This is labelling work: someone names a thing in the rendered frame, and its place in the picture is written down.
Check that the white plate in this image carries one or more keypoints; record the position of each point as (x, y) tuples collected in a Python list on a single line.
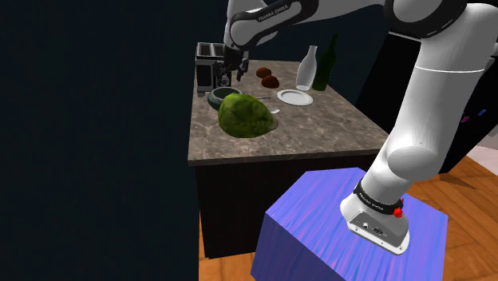
[(295, 97)]

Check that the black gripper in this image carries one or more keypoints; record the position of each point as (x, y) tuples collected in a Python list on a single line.
[(232, 57)]

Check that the blue purple robot stand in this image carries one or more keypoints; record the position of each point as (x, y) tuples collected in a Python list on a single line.
[(311, 233)]

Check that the grey green bowl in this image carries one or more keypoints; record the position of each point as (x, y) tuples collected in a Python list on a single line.
[(218, 97)]

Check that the dark kitchen island cabinet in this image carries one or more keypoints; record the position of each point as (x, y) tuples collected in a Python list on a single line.
[(233, 202)]

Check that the silver toaster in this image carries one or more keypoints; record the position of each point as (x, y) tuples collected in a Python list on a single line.
[(204, 68)]

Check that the clear glass bottle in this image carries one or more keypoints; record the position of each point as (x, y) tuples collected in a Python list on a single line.
[(306, 72)]

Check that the dark green wine bottle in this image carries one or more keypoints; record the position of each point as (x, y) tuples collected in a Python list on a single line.
[(325, 66)]

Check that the silver spoon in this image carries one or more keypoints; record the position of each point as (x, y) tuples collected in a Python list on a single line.
[(272, 110)]

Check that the green cabbage head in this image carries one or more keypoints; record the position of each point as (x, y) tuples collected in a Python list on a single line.
[(246, 116)]

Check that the brown round bread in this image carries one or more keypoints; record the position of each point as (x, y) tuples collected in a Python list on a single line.
[(270, 81), (263, 72)]

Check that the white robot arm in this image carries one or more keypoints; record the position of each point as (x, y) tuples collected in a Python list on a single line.
[(432, 101)]

